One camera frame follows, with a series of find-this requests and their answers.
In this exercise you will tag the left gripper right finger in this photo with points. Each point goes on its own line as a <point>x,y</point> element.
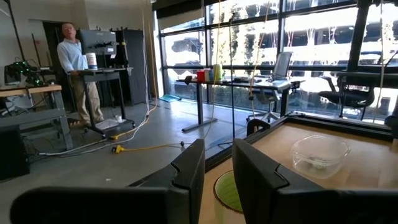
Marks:
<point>264,193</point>

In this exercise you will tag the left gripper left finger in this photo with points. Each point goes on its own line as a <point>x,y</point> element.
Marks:
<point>180,193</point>

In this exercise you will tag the green ceramic mug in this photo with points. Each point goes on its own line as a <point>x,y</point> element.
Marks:
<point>228,191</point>

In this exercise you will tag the teal floor mat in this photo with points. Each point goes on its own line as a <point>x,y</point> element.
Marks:
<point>169,98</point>

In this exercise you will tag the small white cup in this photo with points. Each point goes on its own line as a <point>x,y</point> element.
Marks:
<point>118,119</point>

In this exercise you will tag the black-legged standing desk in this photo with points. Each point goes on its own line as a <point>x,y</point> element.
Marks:
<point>217,82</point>

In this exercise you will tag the red box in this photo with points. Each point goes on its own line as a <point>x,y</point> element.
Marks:
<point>200,76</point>

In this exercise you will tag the teal box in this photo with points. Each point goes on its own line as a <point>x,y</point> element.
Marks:
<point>209,75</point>

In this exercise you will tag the black office chair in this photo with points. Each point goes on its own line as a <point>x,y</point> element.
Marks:
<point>348,98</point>

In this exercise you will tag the grey mesh office chair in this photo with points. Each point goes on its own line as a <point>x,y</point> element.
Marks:
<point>282,65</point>

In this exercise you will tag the black tall cabinet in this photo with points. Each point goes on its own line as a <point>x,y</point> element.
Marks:
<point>135,62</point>

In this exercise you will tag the black rolling cart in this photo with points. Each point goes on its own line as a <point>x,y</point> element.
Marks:
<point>99,74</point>

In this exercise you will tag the dark desk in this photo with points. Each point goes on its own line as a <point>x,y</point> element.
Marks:
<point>367,79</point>

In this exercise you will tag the white wipes canister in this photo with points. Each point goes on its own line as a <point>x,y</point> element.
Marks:
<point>91,60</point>

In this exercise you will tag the black floor case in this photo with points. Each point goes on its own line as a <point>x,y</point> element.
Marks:
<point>12,152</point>

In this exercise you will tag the person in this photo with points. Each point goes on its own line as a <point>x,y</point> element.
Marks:
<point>71,56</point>

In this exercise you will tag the grey monitor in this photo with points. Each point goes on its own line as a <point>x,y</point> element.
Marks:
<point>96,39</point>

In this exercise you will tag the wooden workbench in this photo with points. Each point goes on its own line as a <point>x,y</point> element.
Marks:
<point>31,90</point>

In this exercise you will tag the background black robot arms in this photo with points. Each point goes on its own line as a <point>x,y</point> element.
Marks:
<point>23,70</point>

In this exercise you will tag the black aluminium table frame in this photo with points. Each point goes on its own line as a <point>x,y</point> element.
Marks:
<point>326,123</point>

